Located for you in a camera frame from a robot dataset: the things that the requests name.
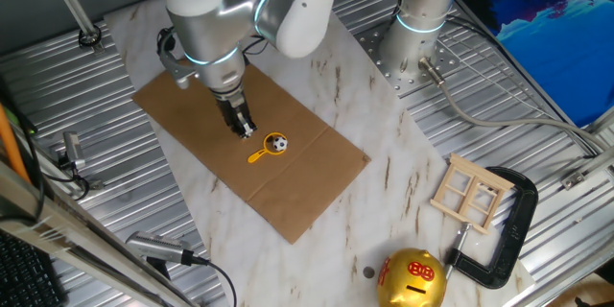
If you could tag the aluminium frame beam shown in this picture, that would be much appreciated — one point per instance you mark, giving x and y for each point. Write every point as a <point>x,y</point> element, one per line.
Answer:
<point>72,230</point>

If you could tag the aluminium profile rail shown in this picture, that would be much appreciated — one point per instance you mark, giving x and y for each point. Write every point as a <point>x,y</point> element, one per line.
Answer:
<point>590,168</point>

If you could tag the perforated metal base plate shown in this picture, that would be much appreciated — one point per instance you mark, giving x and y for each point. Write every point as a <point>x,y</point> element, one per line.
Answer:
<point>446,64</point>

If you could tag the black C-clamp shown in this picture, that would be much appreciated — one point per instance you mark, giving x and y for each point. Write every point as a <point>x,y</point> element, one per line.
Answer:
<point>523,211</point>

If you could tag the round grey coin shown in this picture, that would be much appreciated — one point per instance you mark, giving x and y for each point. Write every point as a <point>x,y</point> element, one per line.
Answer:
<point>368,272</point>

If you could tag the slim aluminium pole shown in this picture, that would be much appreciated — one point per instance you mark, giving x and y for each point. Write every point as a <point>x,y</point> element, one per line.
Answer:
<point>72,5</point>

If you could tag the brown cardboard sheet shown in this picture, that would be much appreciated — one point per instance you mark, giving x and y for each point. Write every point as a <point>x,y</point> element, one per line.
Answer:
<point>288,187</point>

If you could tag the blue printed poster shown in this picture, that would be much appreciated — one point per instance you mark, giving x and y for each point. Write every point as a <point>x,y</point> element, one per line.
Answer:
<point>551,48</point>

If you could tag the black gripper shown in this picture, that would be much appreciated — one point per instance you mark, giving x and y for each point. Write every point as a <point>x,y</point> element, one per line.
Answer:
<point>234,105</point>

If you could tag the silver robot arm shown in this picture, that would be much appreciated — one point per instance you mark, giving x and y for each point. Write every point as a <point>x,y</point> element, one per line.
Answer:
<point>211,24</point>

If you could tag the wooden window frame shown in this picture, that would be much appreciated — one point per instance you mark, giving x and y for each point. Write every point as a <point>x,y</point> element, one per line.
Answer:
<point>479,170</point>

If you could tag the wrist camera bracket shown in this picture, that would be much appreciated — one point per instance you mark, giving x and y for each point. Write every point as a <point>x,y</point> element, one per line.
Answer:
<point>175,69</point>

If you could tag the small soccer ball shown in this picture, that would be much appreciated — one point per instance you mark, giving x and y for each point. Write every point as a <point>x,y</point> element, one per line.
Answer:
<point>279,143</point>

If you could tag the silver ribbed camera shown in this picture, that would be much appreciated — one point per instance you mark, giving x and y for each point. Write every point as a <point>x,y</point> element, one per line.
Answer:
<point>158,247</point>

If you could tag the black keyboard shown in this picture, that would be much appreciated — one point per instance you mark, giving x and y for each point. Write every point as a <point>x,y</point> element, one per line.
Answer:
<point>24,278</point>

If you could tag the gold piggy bank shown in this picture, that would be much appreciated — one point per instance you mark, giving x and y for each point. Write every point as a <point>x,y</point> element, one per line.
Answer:
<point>408,283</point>

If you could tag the orange pole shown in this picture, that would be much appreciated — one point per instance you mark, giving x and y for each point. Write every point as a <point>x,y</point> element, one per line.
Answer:
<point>9,144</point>

